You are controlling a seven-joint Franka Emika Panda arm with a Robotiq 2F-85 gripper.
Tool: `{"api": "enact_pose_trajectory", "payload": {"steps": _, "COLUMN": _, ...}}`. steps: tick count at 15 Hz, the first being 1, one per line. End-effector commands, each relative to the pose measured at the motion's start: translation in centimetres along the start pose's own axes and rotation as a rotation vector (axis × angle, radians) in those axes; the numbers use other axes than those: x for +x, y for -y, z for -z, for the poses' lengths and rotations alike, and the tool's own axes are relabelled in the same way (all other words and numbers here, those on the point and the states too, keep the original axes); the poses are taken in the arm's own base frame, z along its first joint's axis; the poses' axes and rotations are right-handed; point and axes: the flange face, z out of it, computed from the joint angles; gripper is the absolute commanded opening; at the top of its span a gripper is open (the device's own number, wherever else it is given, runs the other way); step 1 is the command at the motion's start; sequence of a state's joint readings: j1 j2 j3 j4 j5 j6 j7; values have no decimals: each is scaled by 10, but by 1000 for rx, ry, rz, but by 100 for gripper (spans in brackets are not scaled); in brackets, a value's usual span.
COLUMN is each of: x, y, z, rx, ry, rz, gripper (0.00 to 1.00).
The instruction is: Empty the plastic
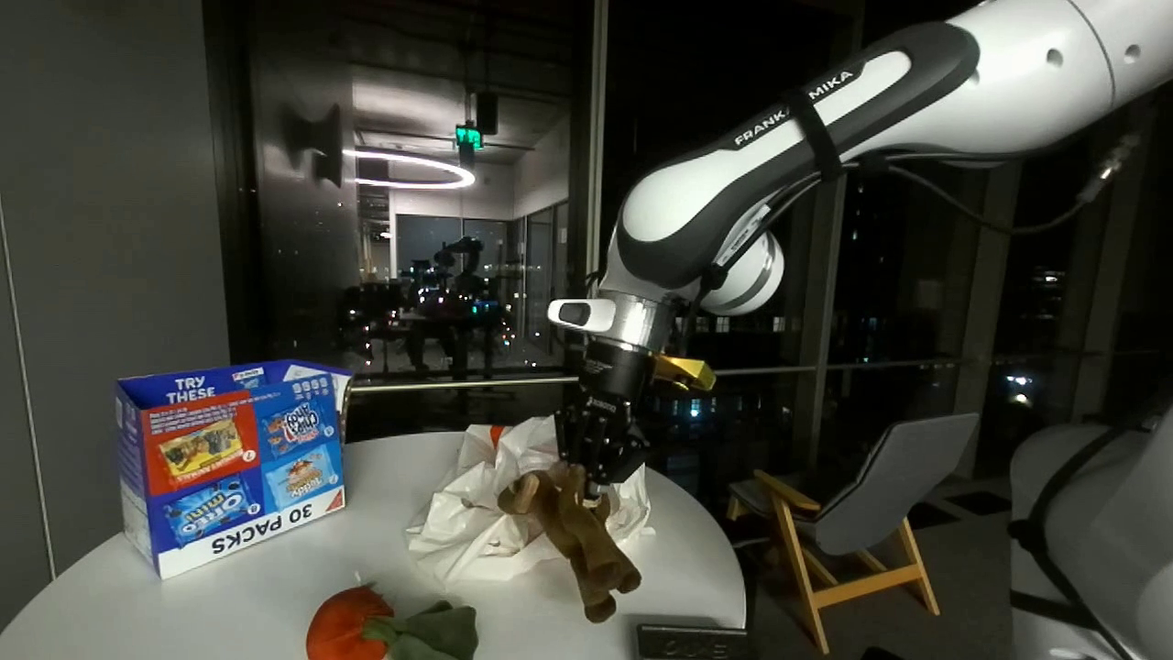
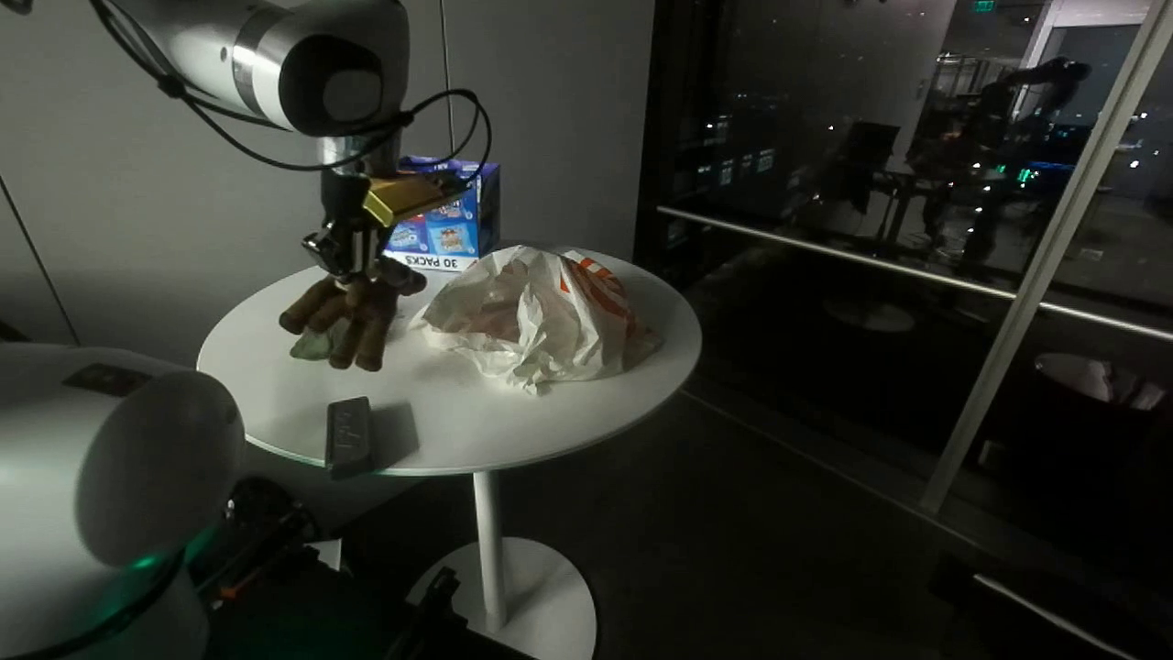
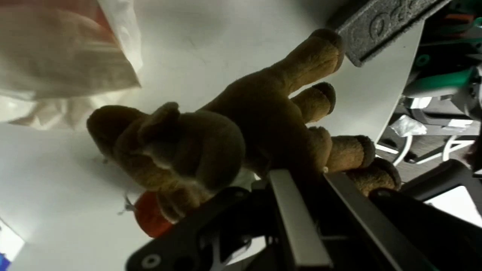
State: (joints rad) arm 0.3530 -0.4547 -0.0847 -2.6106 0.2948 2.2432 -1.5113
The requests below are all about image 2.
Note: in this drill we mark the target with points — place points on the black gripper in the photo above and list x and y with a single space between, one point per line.
359 213

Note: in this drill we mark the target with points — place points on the brown plush toy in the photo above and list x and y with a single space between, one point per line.
355 326

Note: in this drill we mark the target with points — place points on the white plastic bag orange print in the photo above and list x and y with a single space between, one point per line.
525 318

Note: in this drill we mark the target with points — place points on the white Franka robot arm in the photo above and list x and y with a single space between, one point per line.
221 51

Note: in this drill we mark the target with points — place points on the blue snack variety box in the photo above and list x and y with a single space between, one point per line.
459 227

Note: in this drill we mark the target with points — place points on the black rectangular device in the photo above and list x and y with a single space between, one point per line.
368 433

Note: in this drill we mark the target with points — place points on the black floor equipment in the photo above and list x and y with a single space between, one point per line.
268 538

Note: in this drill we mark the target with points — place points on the window handrail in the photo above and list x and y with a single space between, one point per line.
855 257

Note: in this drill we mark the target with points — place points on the green exit sign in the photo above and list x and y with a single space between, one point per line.
983 7

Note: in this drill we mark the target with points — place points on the white diagonal pole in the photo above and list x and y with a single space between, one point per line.
1039 282

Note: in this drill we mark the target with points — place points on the white round pedestal table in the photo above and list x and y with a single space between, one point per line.
488 564

